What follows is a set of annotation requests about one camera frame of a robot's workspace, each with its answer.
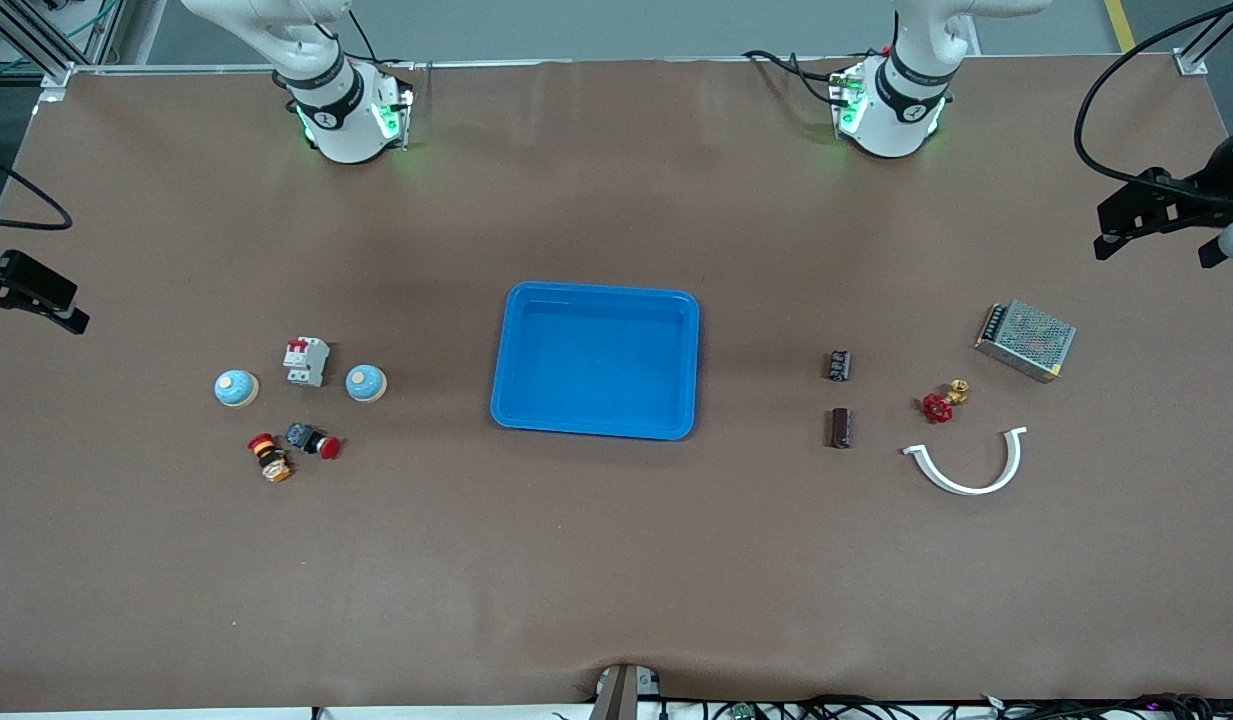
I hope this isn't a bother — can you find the blue plastic tray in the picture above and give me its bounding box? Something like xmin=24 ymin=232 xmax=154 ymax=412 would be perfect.
xmin=490 ymin=281 xmax=701 ymax=442

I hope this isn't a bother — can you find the metal mesh power supply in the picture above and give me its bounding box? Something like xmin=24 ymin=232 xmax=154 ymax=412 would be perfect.
xmin=974 ymin=299 xmax=1078 ymax=384

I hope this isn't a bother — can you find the white circuit breaker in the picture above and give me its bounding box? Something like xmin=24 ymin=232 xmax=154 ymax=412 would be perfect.
xmin=282 ymin=336 xmax=331 ymax=388

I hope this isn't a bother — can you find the small red orange push button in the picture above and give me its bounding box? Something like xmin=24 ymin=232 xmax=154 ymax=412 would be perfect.
xmin=247 ymin=432 xmax=295 ymax=484

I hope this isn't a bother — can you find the red mushroom push button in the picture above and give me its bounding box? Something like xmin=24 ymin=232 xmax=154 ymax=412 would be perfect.
xmin=284 ymin=422 xmax=343 ymax=461

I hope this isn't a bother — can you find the white half-round pipe clamp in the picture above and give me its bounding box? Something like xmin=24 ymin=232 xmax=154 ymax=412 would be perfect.
xmin=902 ymin=426 xmax=1029 ymax=497

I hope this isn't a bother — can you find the brown table mat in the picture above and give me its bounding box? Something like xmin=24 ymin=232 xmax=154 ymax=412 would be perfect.
xmin=0 ymin=55 xmax=1233 ymax=713

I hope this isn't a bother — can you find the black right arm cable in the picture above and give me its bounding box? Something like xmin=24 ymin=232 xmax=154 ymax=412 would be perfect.
xmin=0 ymin=150 xmax=74 ymax=232

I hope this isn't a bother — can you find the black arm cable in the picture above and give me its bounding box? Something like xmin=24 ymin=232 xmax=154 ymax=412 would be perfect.
xmin=0 ymin=150 xmax=74 ymax=232
xmin=1074 ymin=0 xmax=1233 ymax=206

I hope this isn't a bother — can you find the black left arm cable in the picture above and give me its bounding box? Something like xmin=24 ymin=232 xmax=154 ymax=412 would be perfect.
xmin=1074 ymin=0 xmax=1233 ymax=206

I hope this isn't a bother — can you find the aluminium frame profile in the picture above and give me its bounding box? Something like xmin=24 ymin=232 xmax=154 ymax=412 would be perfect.
xmin=1171 ymin=0 xmax=1233 ymax=78
xmin=0 ymin=0 xmax=80 ymax=106

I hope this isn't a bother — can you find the brass valve red handle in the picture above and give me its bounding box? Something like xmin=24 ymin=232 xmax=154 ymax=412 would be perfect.
xmin=922 ymin=379 xmax=971 ymax=424

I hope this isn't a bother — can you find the black right base cable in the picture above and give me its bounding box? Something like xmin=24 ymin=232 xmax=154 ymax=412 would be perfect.
xmin=346 ymin=8 xmax=422 ymax=71

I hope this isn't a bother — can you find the black base cable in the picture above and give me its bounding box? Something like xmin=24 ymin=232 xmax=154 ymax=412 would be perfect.
xmin=346 ymin=8 xmax=422 ymax=71
xmin=742 ymin=48 xmax=847 ymax=107

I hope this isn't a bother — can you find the black left base cable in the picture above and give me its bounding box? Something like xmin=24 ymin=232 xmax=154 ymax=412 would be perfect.
xmin=742 ymin=48 xmax=847 ymax=107

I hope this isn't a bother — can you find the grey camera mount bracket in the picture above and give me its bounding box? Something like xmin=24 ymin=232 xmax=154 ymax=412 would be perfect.
xmin=588 ymin=662 xmax=665 ymax=720

